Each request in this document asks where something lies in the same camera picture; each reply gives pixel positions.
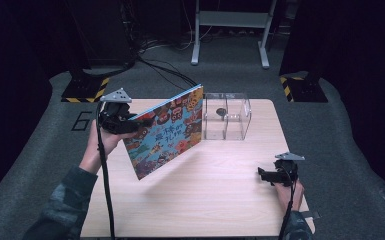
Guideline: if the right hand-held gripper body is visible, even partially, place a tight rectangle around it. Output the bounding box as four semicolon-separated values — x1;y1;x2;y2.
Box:
272;151;306;187

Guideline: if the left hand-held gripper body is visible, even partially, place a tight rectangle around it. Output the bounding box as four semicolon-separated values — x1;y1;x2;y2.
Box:
97;87;138;135

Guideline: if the animal cartoon picture book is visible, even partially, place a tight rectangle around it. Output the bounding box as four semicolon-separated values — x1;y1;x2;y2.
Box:
122;83;205;181

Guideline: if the clear acrylic book box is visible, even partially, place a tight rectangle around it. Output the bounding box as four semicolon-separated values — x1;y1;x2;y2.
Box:
202;92;253;141

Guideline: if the person's right hand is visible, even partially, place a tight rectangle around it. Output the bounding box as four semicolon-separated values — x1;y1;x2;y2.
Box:
273;181;305;213

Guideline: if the person's left hand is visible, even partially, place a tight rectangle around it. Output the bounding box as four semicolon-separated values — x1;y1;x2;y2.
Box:
78;120;138;175

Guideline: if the black stand yellow-striped base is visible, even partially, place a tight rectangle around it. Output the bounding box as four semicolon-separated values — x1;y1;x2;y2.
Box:
279;71;330;104
61;68;111;104

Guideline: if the white metal stand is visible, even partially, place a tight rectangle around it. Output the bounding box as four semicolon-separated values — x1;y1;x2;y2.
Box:
190;0;279;70

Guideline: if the black floor cable bundle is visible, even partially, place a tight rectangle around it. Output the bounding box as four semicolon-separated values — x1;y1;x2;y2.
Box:
135;54;198;89

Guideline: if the left hand-held gripper cable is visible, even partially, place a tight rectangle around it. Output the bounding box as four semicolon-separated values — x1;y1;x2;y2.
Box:
94;101;117;240

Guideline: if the white floor cable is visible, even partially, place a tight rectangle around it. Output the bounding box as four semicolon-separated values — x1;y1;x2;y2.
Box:
139;24;216;53

